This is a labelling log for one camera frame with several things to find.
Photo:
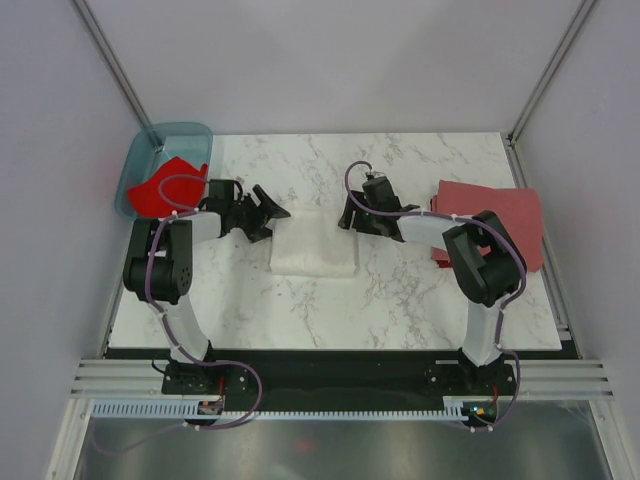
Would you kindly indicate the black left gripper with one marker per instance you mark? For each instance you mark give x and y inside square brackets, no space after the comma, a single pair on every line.
[257,230]

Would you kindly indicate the white slotted cable duct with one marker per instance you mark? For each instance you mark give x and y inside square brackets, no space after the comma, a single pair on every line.
[194,409]

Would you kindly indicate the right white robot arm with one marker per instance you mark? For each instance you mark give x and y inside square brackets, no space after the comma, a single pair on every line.
[487,265]

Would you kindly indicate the white t shirt red print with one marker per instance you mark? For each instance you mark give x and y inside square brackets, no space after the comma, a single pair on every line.
[310,243]

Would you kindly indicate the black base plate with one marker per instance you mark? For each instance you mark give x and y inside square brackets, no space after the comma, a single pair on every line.
[342,379]

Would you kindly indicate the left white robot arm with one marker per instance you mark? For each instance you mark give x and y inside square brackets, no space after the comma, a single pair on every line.
[159,264]

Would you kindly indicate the aluminium frame post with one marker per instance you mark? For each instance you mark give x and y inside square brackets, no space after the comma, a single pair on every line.
[569,37]
[90,22]

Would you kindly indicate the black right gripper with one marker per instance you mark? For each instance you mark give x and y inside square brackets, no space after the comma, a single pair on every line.
[358,223]

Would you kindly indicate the teal plastic bin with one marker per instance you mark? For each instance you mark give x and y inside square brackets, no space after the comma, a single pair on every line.
[154,146]

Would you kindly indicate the folded maroon t shirt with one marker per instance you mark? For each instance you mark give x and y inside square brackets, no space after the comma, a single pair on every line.
[518,209]

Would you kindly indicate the bright red t shirt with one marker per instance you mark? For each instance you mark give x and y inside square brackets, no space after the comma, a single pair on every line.
[175,186]

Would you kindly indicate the left aluminium frame post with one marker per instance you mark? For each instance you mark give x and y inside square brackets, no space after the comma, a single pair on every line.
[90,22]

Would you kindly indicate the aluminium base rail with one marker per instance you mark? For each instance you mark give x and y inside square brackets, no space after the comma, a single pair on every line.
[541,380]

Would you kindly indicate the right aluminium frame post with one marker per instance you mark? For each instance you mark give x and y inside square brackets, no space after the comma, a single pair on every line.
[569,37]

